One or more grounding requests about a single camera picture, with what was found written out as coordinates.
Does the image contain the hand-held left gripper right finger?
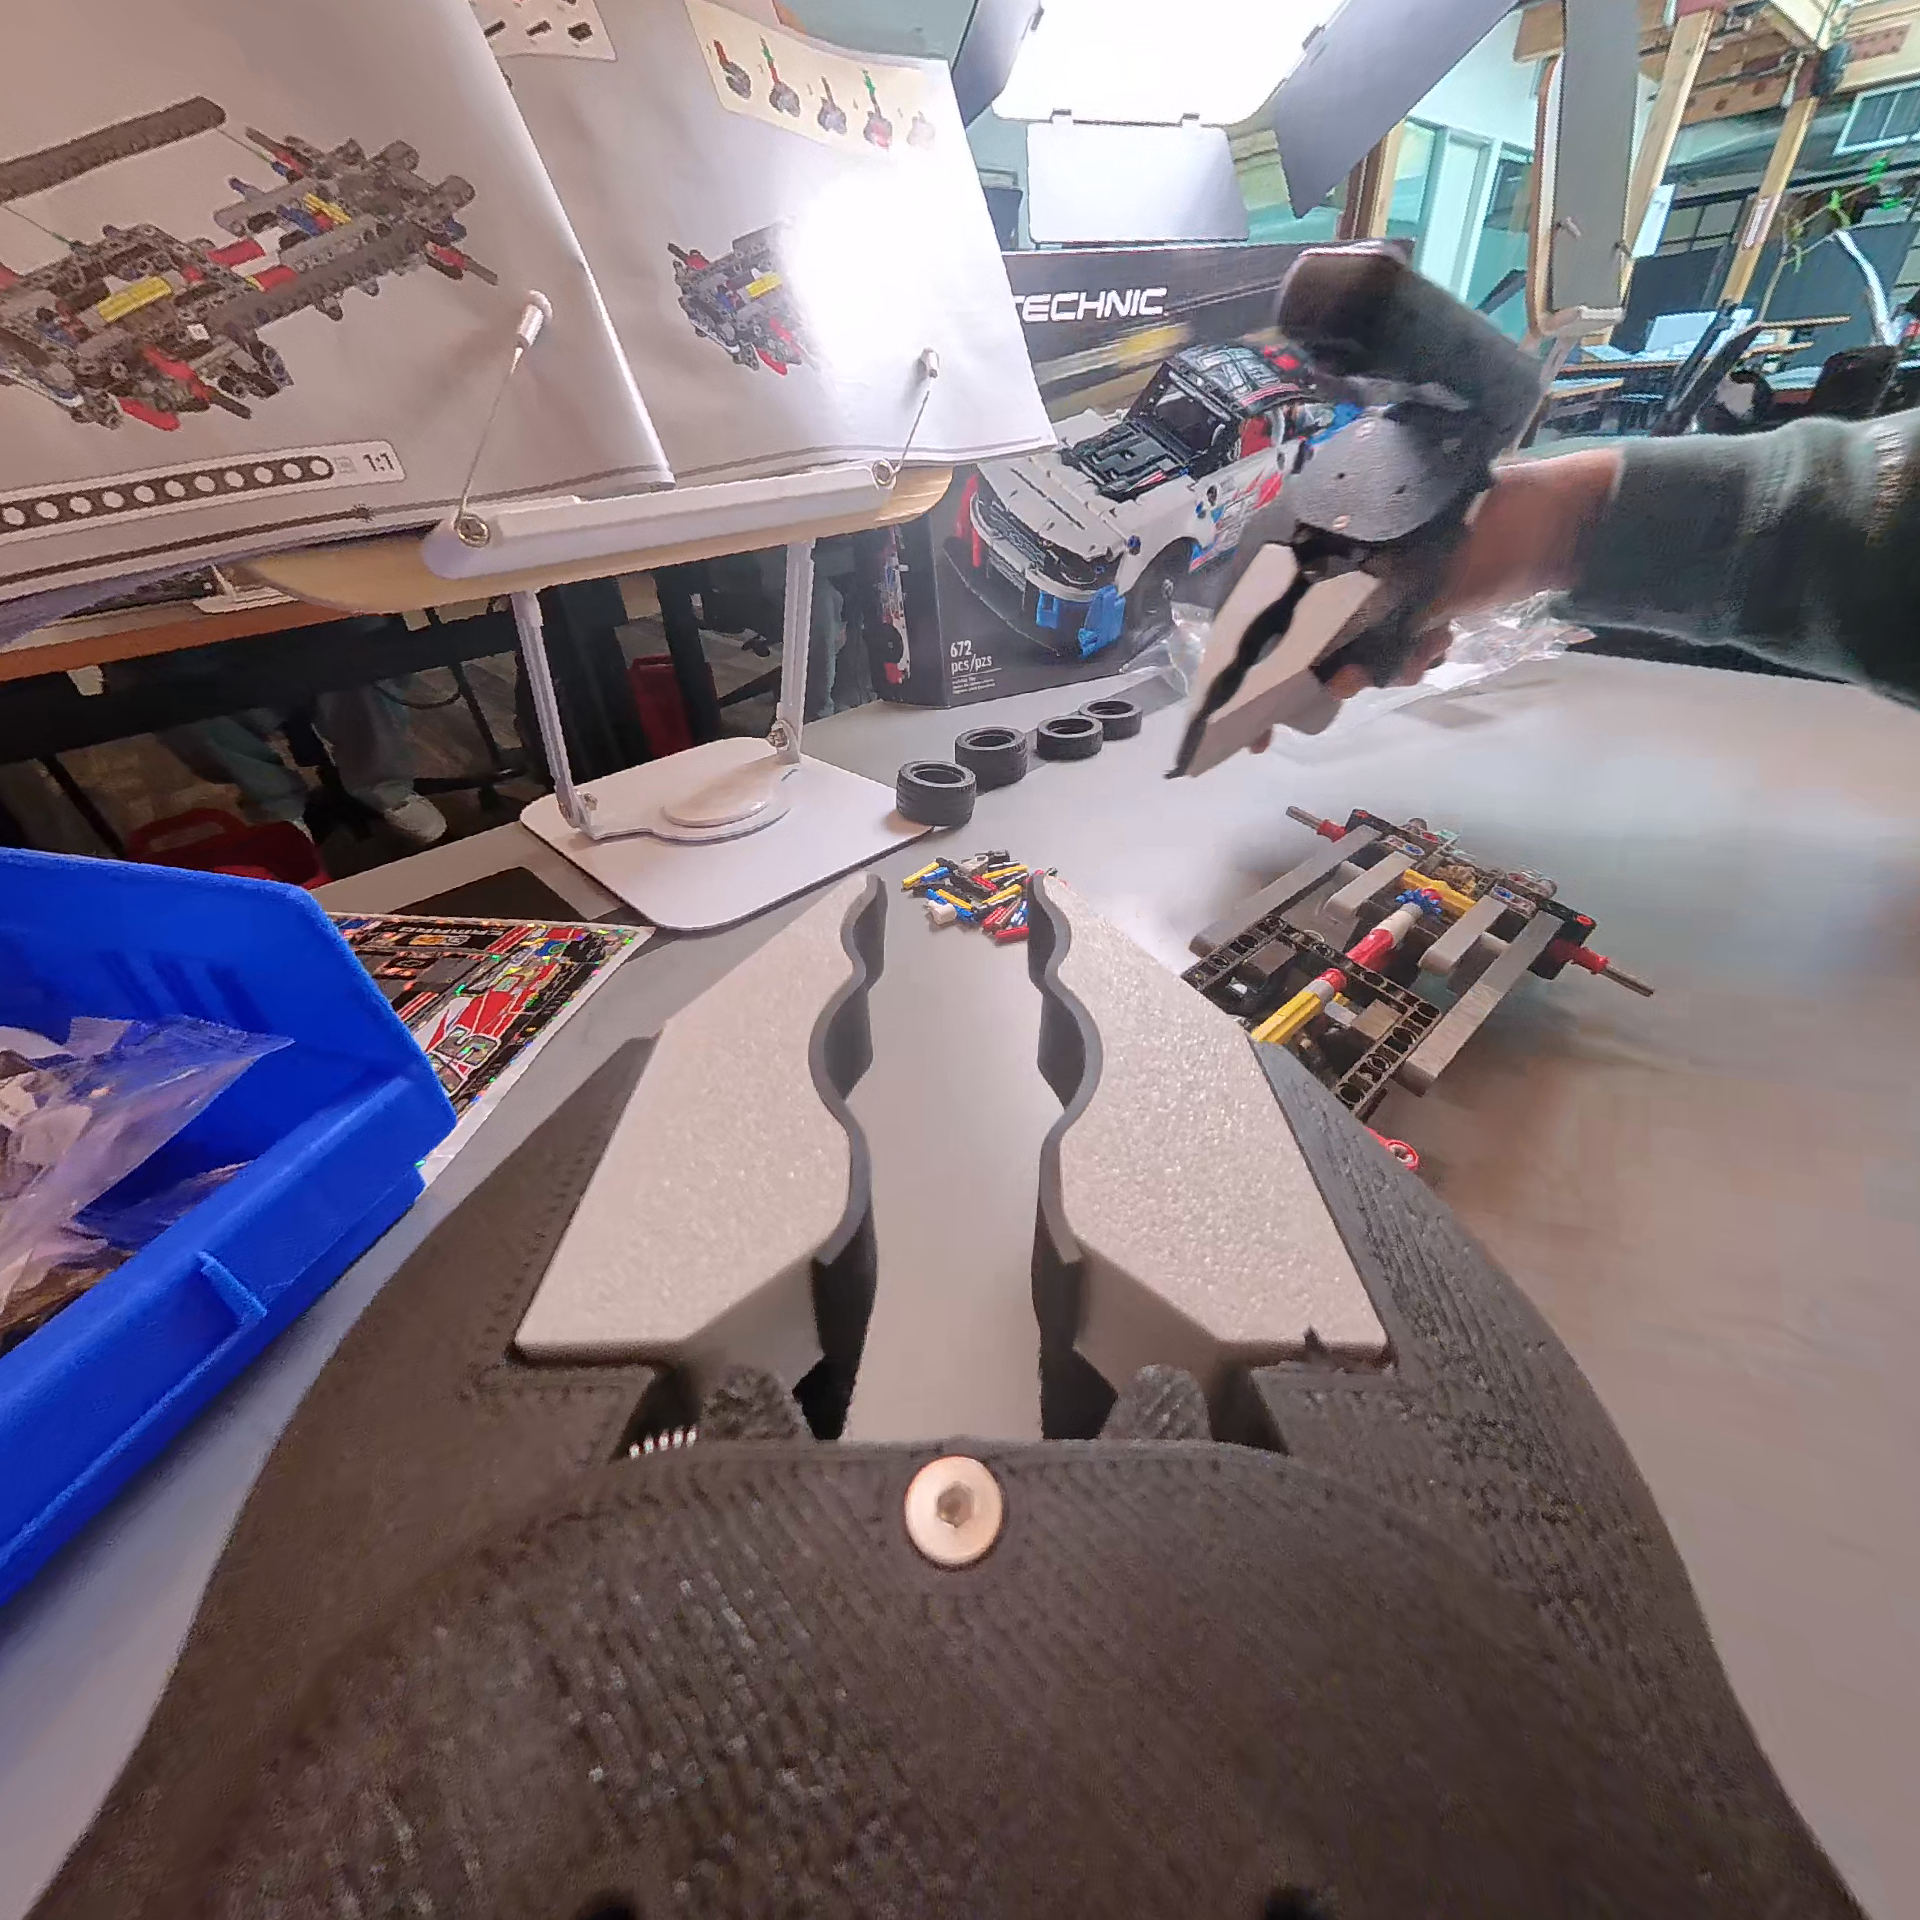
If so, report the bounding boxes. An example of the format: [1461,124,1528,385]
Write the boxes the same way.
[1024,873,1390,1403]

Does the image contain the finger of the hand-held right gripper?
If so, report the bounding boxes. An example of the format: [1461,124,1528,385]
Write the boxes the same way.
[1167,539,1311,780]
[1212,573,1393,761]

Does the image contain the lego instruction booklet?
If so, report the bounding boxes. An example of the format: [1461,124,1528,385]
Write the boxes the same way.
[0,0,1061,602]

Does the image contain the person's right hand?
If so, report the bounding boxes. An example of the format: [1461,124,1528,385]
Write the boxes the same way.
[1326,446,1630,695]

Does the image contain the black flat pad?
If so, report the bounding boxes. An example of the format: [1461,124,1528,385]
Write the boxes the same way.
[402,865,621,920]

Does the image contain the red low object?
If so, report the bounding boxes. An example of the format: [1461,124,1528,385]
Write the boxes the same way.
[126,809,324,887]

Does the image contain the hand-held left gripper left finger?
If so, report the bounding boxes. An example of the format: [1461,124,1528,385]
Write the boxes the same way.
[514,873,891,1403]

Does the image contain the clear bags of lego parts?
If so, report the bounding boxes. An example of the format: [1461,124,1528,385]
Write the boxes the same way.
[0,1015,295,1343]

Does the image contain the black office chair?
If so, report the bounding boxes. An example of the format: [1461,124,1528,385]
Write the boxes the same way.
[1651,305,1908,440]

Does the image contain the person's right forearm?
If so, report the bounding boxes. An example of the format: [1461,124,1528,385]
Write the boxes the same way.
[1567,404,1920,707]

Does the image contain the white and wooden book stand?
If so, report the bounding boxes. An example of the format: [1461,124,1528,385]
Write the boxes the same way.
[232,291,962,936]

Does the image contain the wooden table with black legs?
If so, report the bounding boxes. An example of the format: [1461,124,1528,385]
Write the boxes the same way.
[0,493,903,841]

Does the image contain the wooden chair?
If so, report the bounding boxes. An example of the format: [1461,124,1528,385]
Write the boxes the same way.
[1526,0,1653,353]

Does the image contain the lego car chassis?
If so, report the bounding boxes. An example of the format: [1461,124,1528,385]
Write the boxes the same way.
[1183,804,1656,1176]

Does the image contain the pile of small lego pieces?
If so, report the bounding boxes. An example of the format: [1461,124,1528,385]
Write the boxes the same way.
[901,850,1061,943]

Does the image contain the empty clear plastic bag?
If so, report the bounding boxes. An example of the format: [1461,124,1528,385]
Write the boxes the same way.
[1162,587,1597,695]

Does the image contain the colourful sticker sheet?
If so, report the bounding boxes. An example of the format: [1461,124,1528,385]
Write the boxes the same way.
[331,912,655,1172]

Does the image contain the black lego set box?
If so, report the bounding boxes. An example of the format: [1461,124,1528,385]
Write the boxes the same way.
[873,239,1421,709]

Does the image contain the red upright object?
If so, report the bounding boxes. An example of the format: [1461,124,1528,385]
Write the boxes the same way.
[626,654,697,760]

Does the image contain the blue plastic bin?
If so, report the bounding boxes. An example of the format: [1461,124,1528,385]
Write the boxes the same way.
[0,845,460,1607]

